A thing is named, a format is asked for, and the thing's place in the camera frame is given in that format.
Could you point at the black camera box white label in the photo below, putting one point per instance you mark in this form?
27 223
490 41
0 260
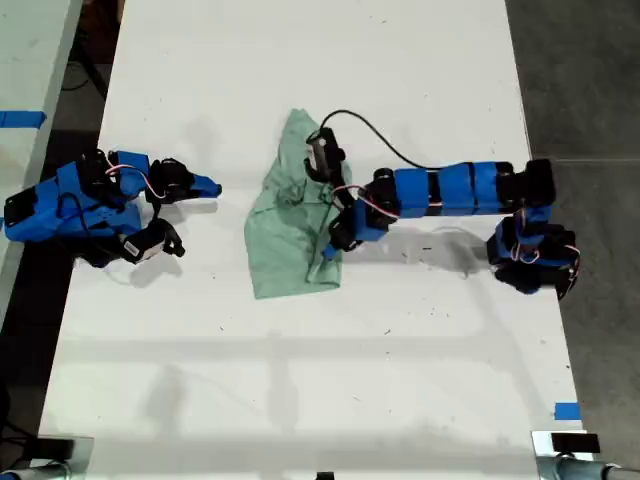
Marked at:
147 245

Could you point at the white side table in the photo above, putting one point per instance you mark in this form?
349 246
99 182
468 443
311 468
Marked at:
30 60

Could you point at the metal clamp with pipe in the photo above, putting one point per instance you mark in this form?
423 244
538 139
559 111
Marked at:
542 460
80 457

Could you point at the pale green T-shirt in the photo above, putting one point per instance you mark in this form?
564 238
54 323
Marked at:
280 240

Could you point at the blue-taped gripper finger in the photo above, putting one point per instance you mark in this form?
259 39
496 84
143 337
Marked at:
332 252
206 186

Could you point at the small black box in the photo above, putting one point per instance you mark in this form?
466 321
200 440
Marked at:
575 443
52 448

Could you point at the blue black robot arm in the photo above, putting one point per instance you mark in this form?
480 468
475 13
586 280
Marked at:
450 190
45 212

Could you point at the long blue tape strip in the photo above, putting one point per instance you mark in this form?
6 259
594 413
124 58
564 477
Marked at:
22 119

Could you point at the short blue tape strip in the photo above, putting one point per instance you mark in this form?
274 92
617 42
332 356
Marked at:
567 411

